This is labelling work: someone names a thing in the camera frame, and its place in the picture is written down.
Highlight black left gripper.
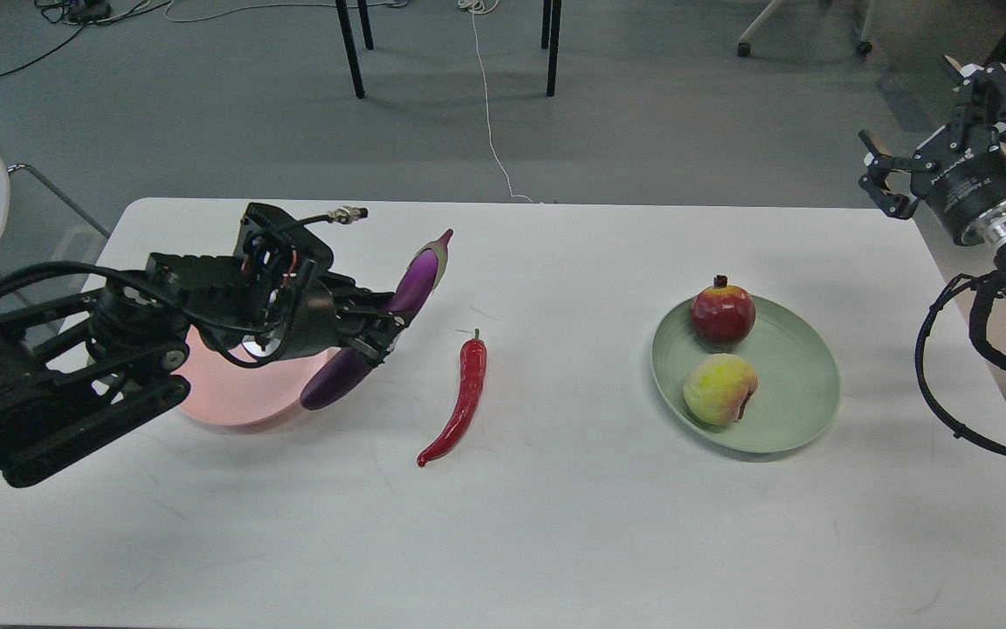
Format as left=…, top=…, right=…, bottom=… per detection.
left=145, top=203, right=422, bottom=366

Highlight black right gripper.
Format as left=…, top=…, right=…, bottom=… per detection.
left=858, top=54, right=1006, bottom=247

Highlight purple eggplant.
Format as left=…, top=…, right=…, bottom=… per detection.
left=300, top=228, right=454, bottom=410

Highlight red chili pepper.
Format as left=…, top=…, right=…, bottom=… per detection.
left=417, top=328, right=488, bottom=468

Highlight red pomegranate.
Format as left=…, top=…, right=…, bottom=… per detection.
left=688, top=274, right=757, bottom=347

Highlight yellow green peach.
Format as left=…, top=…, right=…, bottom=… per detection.
left=682, top=353, right=759, bottom=426

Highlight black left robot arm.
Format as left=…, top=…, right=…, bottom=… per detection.
left=0, top=202, right=451, bottom=488

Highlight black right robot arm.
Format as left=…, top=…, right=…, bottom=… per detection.
left=858, top=56, right=1006, bottom=457

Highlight pink plate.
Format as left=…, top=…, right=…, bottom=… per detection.
left=176, top=328, right=336, bottom=427

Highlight white office chair base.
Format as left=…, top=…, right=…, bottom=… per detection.
left=732, top=1, right=882, bottom=59

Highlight black table leg left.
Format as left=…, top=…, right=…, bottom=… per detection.
left=333, top=1, right=375, bottom=100

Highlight black table leg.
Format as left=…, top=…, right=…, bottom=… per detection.
left=540, top=0, right=563, bottom=97
left=333, top=1, right=375, bottom=100

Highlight green plate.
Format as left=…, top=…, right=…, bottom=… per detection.
left=650, top=295, right=841, bottom=455

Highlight black table leg right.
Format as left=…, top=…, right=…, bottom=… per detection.
left=540, top=0, right=563, bottom=97

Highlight white floor cable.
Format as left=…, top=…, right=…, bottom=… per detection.
left=455, top=0, right=546, bottom=205

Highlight black floor cables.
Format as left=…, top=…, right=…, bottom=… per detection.
left=31, top=0, right=163, bottom=27

